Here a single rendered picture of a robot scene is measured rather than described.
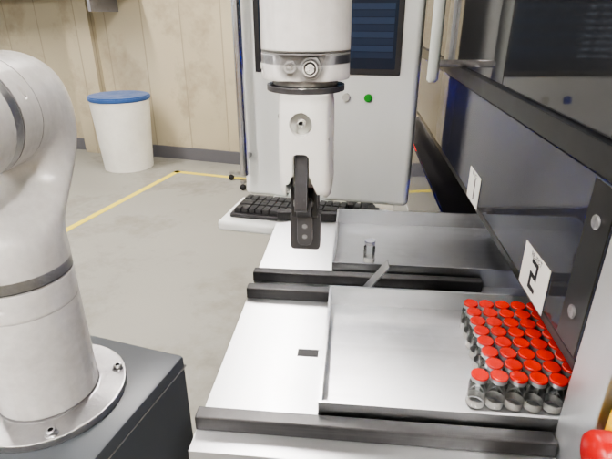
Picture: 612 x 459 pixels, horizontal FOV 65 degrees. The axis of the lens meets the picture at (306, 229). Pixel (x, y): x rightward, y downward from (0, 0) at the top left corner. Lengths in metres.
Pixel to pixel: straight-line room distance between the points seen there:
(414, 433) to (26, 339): 0.44
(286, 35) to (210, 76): 4.23
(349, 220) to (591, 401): 0.69
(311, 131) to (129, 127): 4.16
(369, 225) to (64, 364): 0.69
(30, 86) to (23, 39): 5.34
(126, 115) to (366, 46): 3.40
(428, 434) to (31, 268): 0.46
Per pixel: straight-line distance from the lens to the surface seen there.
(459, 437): 0.59
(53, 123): 0.61
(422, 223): 1.12
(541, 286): 0.64
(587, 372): 0.55
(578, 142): 0.58
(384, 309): 0.80
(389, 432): 0.58
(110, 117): 4.56
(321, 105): 0.44
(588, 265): 0.54
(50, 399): 0.68
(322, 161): 0.45
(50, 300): 0.62
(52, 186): 0.62
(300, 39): 0.44
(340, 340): 0.73
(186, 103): 4.84
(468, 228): 1.13
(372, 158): 1.40
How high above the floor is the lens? 1.32
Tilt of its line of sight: 24 degrees down
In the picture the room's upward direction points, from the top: straight up
